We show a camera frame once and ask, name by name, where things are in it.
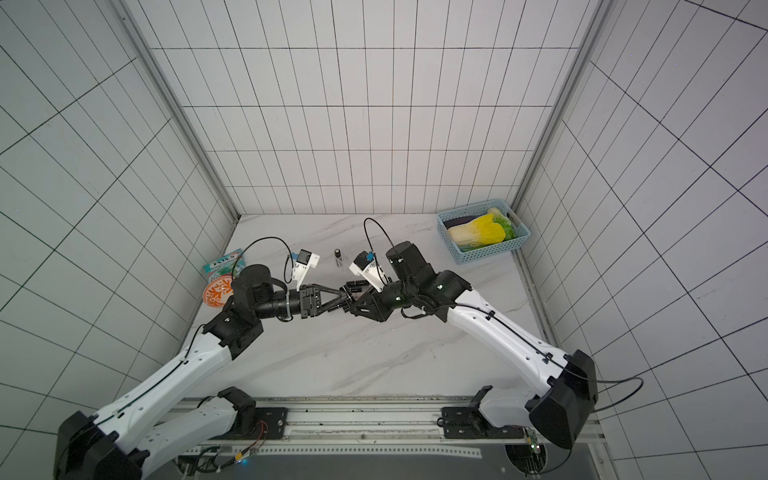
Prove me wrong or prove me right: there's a right black cable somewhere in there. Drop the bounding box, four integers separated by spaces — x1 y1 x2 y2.
503 374 645 475

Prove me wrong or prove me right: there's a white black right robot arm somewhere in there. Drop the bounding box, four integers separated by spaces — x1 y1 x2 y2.
349 241 598 449

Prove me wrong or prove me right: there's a left black cable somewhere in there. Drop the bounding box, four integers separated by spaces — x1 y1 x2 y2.
173 419 269 476

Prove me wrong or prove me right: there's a light blue perforated basket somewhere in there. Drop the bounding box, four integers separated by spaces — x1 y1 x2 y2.
437 199 530 264

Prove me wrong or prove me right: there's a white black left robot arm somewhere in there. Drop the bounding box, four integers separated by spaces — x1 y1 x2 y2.
53 264 367 479

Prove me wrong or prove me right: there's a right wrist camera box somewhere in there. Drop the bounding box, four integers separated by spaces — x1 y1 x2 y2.
349 251 388 292

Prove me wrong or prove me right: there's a teal snack packet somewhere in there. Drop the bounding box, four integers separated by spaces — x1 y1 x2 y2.
204 249 245 283

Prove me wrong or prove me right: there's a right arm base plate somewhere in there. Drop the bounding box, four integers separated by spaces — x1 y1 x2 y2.
437 407 525 440

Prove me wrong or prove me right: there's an orange patterned round lid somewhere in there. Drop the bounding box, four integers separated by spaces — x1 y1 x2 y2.
202 274 233 308

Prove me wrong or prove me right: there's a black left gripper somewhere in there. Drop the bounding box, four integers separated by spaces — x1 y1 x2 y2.
256 283 348 319

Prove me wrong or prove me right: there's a yellow toy cabbage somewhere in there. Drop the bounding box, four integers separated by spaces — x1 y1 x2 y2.
447 207 516 250

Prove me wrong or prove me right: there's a black cable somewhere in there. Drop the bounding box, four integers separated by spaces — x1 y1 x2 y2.
503 374 645 475
173 419 269 476

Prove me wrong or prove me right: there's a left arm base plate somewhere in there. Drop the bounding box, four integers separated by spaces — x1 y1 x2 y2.
225 407 288 441

